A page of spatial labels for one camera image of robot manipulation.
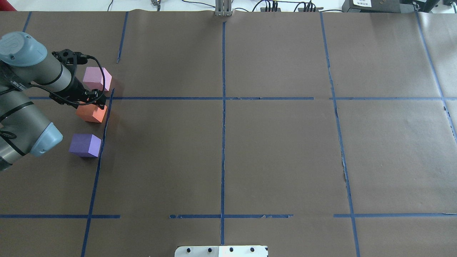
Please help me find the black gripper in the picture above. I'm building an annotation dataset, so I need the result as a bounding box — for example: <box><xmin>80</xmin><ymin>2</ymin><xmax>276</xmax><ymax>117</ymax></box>
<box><xmin>49</xmin><ymin>49</ymin><xmax>106</xmax><ymax>109</ymax></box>

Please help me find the orange foam block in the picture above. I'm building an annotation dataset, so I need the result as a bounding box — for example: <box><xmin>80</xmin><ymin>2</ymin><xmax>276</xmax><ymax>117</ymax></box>
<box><xmin>76</xmin><ymin>104</ymin><xmax>107</xmax><ymax>123</ymax></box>

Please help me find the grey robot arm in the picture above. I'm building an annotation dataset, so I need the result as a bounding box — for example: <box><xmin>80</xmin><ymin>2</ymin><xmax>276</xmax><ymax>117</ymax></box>
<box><xmin>0</xmin><ymin>31</ymin><xmax>106</xmax><ymax>171</ymax></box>

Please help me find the pink foam block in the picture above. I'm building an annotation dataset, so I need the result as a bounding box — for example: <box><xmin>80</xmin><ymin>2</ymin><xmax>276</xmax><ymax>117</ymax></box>
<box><xmin>82</xmin><ymin>67</ymin><xmax>112</xmax><ymax>92</ymax></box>

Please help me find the purple foam block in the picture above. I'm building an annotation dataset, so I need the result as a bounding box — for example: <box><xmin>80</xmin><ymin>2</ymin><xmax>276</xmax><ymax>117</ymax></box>
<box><xmin>69</xmin><ymin>133</ymin><xmax>102</xmax><ymax>158</ymax></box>

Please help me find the white metal mounting plate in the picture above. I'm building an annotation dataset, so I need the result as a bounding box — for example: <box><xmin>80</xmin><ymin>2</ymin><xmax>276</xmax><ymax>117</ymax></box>
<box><xmin>174</xmin><ymin>245</ymin><xmax>269</xmax><ymax>257</ymax></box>

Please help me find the black power strip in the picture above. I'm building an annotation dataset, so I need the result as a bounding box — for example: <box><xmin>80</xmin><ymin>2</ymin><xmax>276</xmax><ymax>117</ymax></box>
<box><xmin>296</xmin><ymin>7</ymin><xmax>323</xmax><ymax>12</ymax></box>

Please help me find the brown paper table cover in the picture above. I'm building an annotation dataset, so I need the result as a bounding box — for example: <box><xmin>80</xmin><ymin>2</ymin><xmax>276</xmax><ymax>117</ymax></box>
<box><xmin>1</xmin><ymin>10</ymin><xmax>456</xmax><ymax>257</ymax></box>

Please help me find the black box white label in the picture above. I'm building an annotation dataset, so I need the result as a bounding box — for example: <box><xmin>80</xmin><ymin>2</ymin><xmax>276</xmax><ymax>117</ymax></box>
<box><xmin>341</xmin><ymin>0</ymin><xmax>401</xmax><ymax>13</ymax></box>

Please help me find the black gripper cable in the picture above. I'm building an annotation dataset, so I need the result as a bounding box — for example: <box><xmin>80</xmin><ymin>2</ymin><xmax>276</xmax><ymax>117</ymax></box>
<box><xmin>29</xmin><ymin>54</ymin><xmax>106</xmax><ymax>106</ymax></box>

